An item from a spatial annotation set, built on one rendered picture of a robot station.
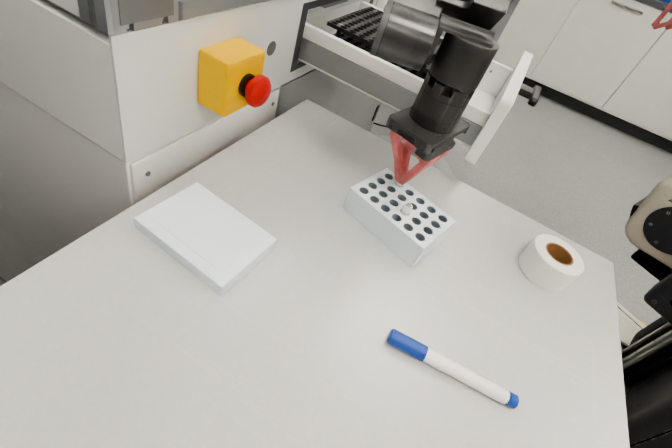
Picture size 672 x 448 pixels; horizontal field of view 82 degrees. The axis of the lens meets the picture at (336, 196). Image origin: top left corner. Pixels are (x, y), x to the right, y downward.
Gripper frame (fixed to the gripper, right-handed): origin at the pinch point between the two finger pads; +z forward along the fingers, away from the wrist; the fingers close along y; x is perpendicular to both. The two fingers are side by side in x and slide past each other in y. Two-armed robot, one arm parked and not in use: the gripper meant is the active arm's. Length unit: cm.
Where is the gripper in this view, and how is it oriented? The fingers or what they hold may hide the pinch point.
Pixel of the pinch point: (403, 176)
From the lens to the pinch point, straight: 53.9
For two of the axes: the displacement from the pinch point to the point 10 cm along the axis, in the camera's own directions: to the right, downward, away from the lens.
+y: -6.6, 3.5, -6.6
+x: 7.0, 6.0, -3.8
